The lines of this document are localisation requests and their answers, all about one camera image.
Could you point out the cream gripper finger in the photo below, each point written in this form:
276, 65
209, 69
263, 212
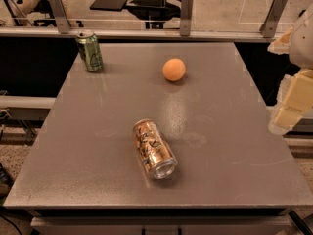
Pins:
294, 100
282, 44

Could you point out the orange soda can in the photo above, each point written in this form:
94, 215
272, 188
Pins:
155, 154

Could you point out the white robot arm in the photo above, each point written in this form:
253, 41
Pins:
301, 45

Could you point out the green soda can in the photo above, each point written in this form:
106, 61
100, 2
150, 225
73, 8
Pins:
89, 50

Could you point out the orange ball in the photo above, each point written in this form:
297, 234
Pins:
174, 69

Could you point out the black office chair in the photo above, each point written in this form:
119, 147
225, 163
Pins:
153, 12

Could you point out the middle metal bracket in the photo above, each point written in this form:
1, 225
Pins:
186, 17

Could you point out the metal rail barrier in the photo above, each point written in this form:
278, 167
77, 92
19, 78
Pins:
149, 35

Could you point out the left metal bracket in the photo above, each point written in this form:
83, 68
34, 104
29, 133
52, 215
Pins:
60, 16

